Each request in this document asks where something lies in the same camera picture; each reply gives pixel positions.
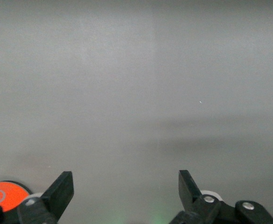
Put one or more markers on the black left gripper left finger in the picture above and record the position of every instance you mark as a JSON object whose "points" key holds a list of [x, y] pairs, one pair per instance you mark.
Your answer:
{"points": [[59, 193]]}

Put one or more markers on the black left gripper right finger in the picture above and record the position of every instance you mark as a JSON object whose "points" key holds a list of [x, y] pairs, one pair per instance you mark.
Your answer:
{"points": [[188, 191]]}

